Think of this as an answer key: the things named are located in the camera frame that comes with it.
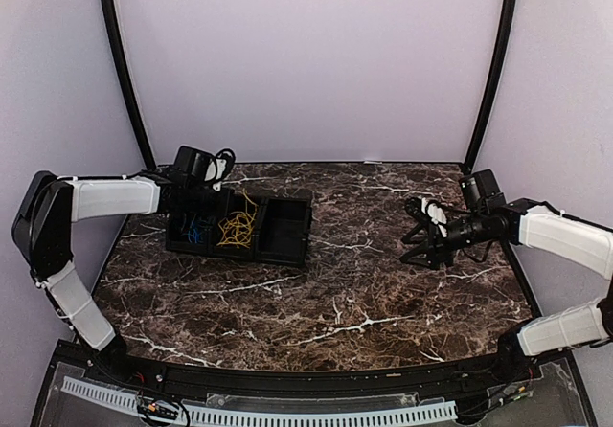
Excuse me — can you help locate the yellow cable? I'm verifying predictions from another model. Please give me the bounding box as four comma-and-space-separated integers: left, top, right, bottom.
216, 187, 258, 249

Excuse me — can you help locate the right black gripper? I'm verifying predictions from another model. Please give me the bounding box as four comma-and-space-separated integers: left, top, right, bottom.
400, 210, 489, 270

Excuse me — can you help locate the left black frame post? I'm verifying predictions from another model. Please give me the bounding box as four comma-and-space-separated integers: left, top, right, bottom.
100, 0, 156, 170

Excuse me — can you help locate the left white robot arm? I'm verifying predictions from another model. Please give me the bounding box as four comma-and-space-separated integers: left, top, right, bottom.
11, 146, 236, 385

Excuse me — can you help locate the right black frame post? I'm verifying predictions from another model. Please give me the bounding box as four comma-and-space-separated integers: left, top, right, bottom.
463, 0, 517, 173

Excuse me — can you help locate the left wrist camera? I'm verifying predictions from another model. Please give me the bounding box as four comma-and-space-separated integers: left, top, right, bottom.
205, 148, 236, 191

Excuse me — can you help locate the black frame post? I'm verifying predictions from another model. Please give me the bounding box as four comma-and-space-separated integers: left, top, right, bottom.
463, 0, 517, 173
100, 0, 156, 170

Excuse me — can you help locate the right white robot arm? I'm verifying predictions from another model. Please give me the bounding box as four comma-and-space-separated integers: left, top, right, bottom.
400, 169, 612, 383

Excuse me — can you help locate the blue cable bundle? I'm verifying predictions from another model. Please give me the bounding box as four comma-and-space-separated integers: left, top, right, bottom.
179, 212, 215, 246

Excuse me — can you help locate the black three-compartment bin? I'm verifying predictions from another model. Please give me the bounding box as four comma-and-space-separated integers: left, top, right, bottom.
165, 190, 312, 267

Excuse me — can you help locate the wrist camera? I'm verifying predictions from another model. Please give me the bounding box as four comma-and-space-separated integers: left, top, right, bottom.
205, 148, 236, 191
404, 197, 448, 237

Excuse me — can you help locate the white slotted cable duct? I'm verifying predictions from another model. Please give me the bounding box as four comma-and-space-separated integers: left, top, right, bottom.
61, 376, 457, 427

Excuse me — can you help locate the black front rail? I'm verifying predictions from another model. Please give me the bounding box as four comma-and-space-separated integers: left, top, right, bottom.
76, 353, 505, 399

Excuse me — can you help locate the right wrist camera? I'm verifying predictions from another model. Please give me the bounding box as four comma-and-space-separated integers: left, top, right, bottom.
404, 197, 448, 237

